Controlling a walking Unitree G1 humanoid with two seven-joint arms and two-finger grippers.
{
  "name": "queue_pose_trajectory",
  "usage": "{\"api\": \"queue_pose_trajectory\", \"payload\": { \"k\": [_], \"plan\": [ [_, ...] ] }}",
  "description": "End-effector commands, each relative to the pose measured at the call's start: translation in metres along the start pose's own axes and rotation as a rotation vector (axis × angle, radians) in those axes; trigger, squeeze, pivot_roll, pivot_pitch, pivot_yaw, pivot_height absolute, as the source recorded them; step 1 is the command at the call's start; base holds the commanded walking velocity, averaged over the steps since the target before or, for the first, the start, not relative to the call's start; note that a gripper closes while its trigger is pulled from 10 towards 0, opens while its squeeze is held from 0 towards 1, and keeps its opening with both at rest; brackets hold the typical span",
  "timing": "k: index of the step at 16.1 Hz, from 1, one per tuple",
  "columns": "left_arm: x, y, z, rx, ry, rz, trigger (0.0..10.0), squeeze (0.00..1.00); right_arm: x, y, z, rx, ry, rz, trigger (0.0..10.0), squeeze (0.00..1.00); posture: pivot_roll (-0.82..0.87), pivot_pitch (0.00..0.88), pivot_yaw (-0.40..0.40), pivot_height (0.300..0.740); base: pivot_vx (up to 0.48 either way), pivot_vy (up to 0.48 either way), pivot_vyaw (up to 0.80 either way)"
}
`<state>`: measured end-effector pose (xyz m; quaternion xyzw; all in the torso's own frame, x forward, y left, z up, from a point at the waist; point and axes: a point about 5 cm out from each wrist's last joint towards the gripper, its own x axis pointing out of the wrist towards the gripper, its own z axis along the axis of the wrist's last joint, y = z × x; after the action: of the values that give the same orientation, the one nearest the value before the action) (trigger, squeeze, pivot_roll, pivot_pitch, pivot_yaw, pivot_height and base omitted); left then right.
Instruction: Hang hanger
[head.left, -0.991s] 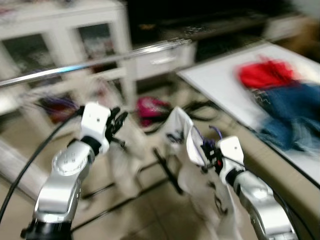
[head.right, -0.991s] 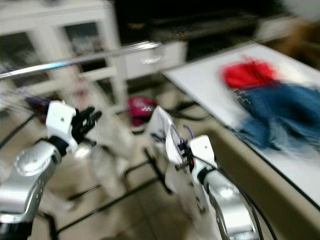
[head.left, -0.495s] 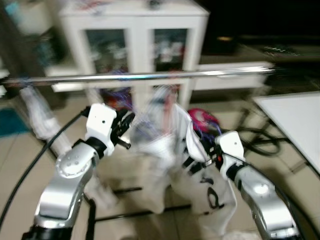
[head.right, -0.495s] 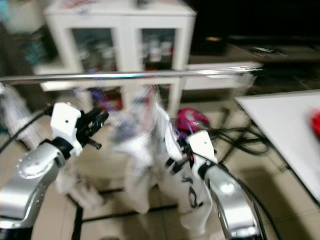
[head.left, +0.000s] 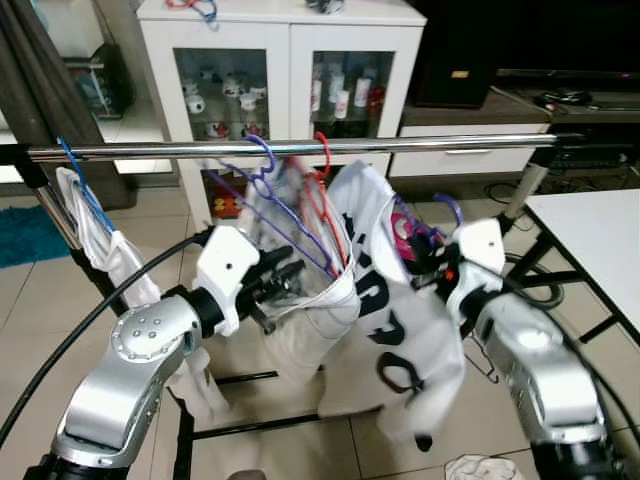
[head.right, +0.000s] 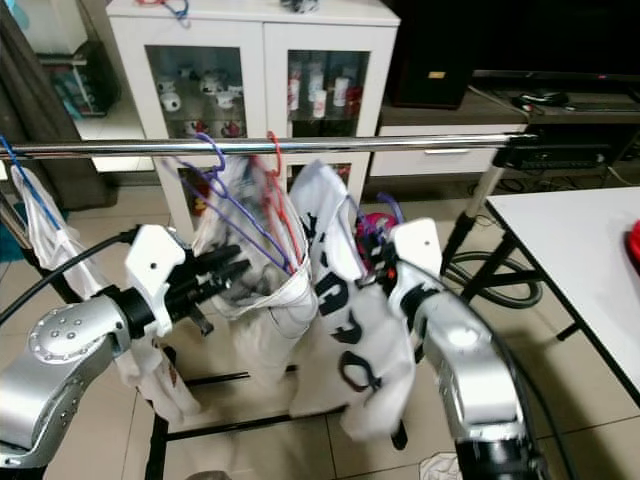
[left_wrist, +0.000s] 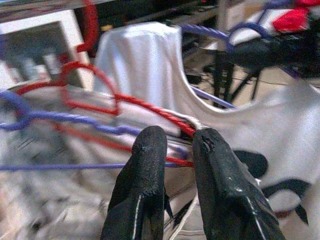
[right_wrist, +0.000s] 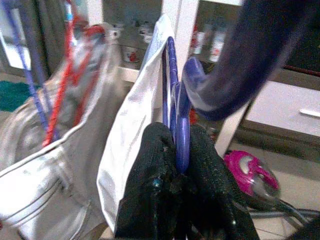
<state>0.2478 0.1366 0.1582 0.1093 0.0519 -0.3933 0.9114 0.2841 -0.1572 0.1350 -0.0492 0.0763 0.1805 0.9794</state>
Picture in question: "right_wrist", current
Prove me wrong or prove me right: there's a white shirt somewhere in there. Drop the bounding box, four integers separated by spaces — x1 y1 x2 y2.
96 13 181 232

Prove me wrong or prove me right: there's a blue plastic hanger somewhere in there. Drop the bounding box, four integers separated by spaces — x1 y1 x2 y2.
0 0 61 141
161 36 209 174

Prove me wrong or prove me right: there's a dark navy garment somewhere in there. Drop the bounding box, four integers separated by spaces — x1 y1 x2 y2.
184 0 320 123

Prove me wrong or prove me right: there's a grey vacuum hose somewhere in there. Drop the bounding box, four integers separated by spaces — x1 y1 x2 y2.
237 194 320 226

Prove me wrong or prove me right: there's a red plastic hanger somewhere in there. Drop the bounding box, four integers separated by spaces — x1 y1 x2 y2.
41 0 106 148

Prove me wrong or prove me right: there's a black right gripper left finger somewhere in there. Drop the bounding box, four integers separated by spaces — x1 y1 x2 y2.
114 122 186 240

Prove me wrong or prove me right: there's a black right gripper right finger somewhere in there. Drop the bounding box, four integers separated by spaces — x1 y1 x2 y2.
184 124 261 240

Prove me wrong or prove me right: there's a pink vacuum cleaner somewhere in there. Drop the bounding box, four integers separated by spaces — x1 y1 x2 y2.
223 149 281 202

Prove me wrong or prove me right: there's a white display cabinet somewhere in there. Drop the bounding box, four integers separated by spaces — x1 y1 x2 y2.
87 0 320 151

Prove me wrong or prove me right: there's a white printed mug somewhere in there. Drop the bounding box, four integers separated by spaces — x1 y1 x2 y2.
121 46 141 64

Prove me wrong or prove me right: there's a pale white garment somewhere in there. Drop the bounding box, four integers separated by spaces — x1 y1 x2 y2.
0 23 120 240

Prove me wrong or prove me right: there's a teal rug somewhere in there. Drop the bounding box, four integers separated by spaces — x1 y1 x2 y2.
0 79 42 113

